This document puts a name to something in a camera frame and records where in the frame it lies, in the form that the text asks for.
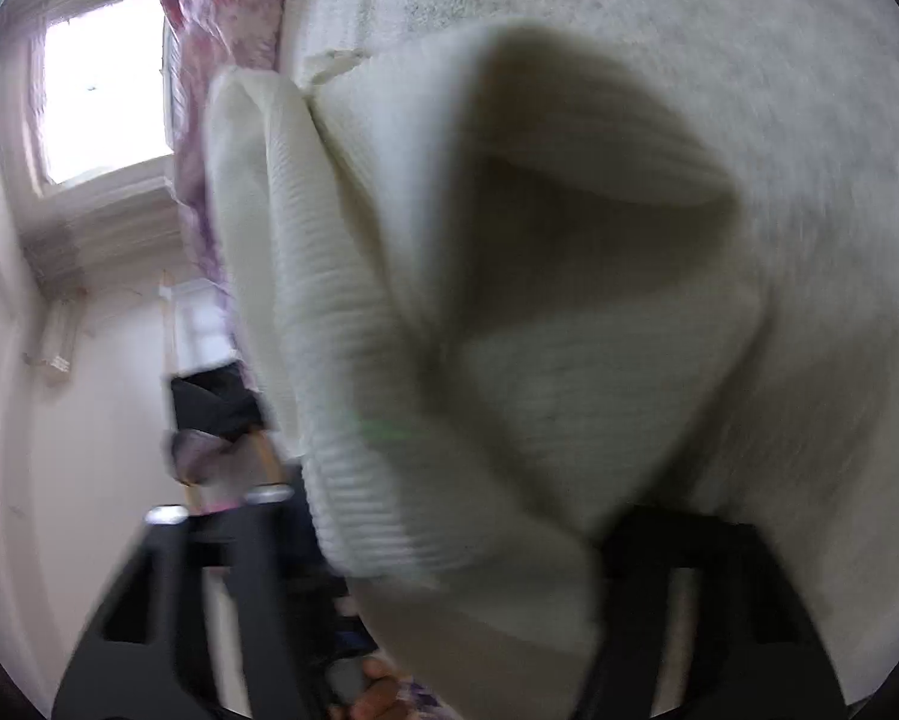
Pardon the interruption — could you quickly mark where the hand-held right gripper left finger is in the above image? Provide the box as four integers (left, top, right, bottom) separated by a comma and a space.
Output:
50, 486, 334, 720

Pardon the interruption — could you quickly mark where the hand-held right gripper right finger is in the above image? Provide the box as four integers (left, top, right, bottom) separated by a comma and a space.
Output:
570, 506, 848, 720

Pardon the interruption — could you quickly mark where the white button jacket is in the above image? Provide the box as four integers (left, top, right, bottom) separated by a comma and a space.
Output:
205, 22, 766, 720

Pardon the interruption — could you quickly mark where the person's left hand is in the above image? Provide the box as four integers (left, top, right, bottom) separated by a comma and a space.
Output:
329, 656, 415, 720

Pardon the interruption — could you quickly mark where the black hanging jacket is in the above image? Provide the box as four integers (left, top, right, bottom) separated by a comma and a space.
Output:
168, 364, 271, 485

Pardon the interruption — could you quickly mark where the wooden bar rack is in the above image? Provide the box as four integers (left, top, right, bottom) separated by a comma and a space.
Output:
160, 274, 286, 511

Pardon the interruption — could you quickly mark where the white air conditioner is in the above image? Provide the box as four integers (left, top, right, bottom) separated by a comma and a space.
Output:
25, 296, 91, 391

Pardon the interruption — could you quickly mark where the grey striped curtain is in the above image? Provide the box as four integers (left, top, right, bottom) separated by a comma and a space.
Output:
22, 187, 188, 293

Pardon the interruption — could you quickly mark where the window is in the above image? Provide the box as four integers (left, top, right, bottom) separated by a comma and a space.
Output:
33, 0, 176, 188

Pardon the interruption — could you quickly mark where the purple floral quilt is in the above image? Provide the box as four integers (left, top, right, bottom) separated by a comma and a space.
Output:
143, 0, 301, 308

